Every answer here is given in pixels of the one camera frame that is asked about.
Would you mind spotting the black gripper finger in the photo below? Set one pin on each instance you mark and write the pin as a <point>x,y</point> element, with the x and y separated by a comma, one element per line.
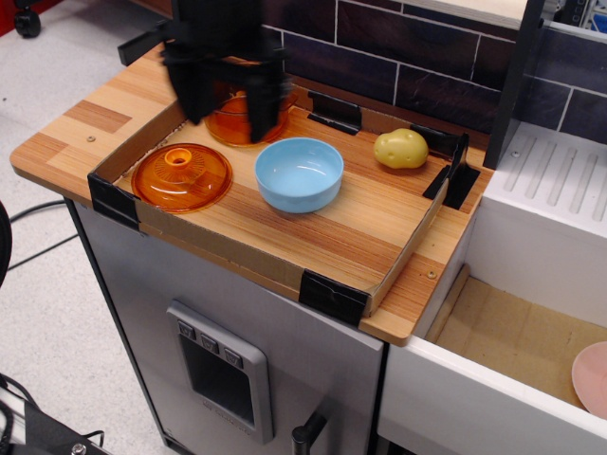
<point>264,86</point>
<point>194,88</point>

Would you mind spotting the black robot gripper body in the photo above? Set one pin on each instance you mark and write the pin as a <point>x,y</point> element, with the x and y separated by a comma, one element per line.
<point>213,30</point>

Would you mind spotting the orange transparent pot lid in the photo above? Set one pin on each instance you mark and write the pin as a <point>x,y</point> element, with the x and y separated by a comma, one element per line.
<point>182,178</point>

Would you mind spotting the orange transparent pot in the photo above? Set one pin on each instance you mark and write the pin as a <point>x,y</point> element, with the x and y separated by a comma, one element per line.
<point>229,120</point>

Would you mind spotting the light blue bowl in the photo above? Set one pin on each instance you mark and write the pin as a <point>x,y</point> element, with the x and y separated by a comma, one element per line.
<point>299,174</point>

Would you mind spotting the yellow toy potato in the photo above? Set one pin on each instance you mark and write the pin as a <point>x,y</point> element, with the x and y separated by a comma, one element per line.
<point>401,149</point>

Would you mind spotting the black caster wheel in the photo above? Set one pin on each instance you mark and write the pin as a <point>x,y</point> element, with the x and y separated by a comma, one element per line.
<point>26,21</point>

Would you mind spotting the cardboard fence with black tape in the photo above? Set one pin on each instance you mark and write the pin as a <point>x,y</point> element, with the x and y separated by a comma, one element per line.
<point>374,257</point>

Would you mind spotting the grey toy dishwasher cabinet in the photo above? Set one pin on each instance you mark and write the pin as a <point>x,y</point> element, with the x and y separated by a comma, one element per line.
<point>227,366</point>

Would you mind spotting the white toy sink unit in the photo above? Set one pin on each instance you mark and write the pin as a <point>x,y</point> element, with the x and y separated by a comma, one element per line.
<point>489,370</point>

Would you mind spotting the pink plate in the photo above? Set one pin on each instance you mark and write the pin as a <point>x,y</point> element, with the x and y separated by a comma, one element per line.
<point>589,378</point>

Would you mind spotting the black metal frame base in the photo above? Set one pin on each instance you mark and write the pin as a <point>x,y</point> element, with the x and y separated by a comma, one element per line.
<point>155,38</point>

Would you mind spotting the black dishwasher door handle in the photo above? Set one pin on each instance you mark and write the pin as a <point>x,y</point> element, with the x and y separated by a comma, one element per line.
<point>303,437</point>

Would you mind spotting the black equipment with cables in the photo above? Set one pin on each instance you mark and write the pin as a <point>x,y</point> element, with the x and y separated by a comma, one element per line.
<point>26,429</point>

